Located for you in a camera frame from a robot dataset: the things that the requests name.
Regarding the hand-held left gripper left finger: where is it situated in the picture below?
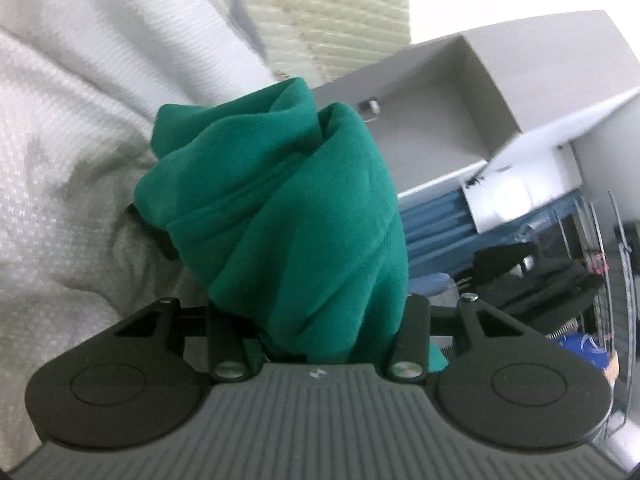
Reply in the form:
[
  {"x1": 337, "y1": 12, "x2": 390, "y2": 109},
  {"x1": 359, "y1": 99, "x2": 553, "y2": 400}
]
[{"x1": 114, "y1": 297, "x2": 262, "y2": 382}]

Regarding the metal clothes rack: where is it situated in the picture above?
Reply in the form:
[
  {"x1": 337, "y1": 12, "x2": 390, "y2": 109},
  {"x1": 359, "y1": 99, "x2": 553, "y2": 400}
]
[{"x1": 555, "y1": 187, "x2": 640, "y2": 441}]

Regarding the blue curtain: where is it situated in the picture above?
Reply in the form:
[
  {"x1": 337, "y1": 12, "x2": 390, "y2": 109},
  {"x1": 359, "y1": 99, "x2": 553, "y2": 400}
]
[{"x1": 397, "y1": 180, "x2": 588, "y2": 286}]

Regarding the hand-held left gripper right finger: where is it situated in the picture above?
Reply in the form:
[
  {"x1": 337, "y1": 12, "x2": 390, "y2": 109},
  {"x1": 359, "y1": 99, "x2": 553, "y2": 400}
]
[{"x1": 386, "y1": 292, "x2": 529, "y2": 385}]

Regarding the grey bed sheet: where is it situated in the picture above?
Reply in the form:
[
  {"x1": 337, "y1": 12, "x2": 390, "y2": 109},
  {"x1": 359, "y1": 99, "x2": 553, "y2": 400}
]
[{"x1": 0, "y1": 0, "x2": 288, "y2": 461}]

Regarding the cream quilted headboard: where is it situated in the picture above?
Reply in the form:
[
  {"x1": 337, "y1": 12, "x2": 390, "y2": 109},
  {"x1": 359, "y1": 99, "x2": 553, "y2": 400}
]
[{"x1": 232, "y1": 0, "x2": 412, "y2": 83}]

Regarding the blue and white jersey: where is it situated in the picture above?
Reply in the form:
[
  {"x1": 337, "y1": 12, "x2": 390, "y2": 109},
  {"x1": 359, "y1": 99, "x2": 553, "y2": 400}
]
[{"x1": 555, "y1": 331, "x2": 618, "y2": 386}]

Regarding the blue covered chair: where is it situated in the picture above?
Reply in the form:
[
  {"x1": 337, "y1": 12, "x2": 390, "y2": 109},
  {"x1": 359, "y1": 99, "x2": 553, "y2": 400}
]
[{"x1": 410, "y1": 271, "x2": 453, "y2": 297}]

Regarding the green hoodie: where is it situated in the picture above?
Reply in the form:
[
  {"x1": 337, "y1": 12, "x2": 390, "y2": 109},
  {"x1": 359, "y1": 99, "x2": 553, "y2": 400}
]
[{"x1": 127, "y1": 77, "x2": 448, "y2": 376}]

